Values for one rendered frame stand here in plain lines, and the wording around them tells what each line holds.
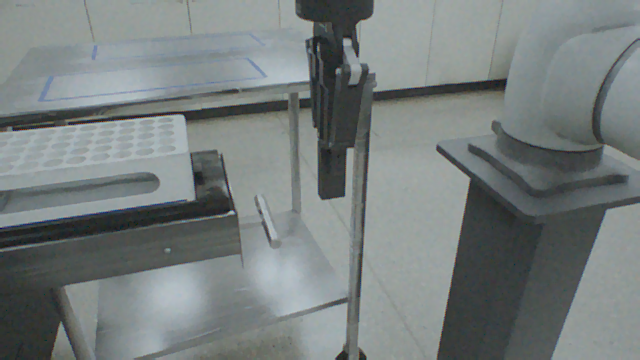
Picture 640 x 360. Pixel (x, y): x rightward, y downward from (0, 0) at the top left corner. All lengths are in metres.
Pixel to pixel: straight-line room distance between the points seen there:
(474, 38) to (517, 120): 2.67
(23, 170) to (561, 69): 0.62
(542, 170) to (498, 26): 2.79
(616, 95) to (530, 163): 0.16
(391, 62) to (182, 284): 2.30
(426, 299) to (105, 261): 1.21
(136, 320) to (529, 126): 0.88
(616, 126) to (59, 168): 0.61
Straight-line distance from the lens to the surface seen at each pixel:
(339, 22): 0.42
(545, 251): 0.80
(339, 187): 0.51
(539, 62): 0.71
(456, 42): 3.33
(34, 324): 1.29
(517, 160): 0.76
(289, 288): 1.12
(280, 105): 3.00
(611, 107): 0.66
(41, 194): 0.52
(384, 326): 1.42
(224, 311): 1.08
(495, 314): 0.88
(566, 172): 0.76
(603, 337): 1.61
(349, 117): 0.44
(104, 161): 0.42
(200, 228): 0.43
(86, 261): 0.45
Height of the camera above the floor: 1.04
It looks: 29 degrees down
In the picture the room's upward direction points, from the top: straight up
